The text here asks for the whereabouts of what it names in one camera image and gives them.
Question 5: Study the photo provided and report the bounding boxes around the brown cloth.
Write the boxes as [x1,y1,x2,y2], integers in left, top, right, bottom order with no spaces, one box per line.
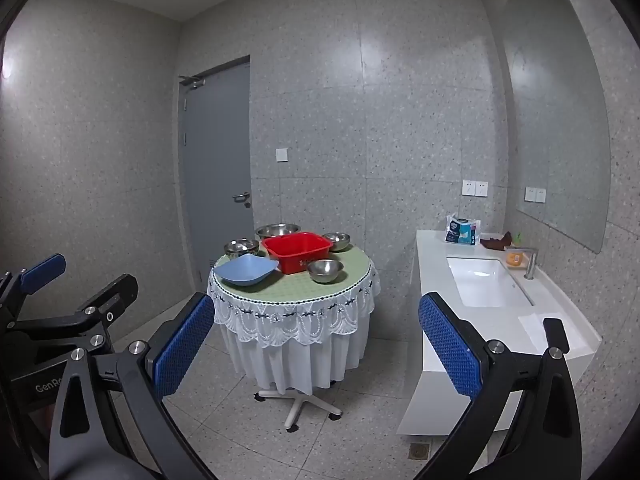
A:
[480,231,513,251]

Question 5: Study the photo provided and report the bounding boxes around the white sink counter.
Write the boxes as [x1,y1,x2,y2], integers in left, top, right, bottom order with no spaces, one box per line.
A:
[396,230,602,436]

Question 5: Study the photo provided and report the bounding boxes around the wall mirror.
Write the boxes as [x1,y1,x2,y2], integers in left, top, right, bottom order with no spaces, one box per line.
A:
[500,0,613,255]

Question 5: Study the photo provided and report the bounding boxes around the white table base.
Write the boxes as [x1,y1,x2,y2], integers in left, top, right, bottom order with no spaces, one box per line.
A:
[254,382,343,432]

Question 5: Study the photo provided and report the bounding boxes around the red plastic basin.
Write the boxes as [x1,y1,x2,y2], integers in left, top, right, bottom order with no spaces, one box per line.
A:
[261,232,334,275]

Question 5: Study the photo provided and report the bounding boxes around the white table skirt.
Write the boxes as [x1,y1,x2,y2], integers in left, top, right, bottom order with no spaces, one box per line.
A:
[220,317,372,396]

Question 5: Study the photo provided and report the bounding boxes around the metal faucet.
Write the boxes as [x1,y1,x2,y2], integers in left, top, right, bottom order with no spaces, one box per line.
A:
[504,246,540,281]

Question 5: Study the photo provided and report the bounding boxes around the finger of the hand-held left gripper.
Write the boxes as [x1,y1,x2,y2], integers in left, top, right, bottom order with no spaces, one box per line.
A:
[0,253,67,322]
[75,273,140,330]

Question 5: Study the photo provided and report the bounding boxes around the green lace-trimmed tablecloth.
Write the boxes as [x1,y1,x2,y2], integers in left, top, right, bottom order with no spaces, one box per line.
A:
[207,242,381,348]

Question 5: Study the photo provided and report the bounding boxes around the small steel bowl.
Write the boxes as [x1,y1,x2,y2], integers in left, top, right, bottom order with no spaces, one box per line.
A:
[307,259,345,284]
[223,238,261,259]
[321,231,351,253]

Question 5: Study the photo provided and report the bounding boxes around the large steel bowl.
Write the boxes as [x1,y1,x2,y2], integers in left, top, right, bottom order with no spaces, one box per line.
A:
[255,223,301,241]

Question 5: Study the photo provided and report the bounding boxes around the white sink basin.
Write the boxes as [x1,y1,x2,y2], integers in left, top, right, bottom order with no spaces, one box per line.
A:
[446,257,535,308]

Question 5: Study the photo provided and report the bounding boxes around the blue white tissue pack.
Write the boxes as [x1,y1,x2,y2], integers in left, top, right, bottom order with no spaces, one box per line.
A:
[445,215,482,247]

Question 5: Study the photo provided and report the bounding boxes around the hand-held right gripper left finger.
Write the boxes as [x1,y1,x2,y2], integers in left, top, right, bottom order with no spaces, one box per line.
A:
[47,291,217,480]

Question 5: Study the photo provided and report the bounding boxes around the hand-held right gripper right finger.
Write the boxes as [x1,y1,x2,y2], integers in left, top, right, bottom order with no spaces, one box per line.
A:
[415,291,583,480]

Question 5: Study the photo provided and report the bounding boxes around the grey door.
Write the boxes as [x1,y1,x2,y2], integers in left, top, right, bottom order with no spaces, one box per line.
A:
[178,55,252,293]

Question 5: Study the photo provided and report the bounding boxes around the blue square plate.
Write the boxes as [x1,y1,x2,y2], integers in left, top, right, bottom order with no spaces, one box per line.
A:
[213,253,280,287]

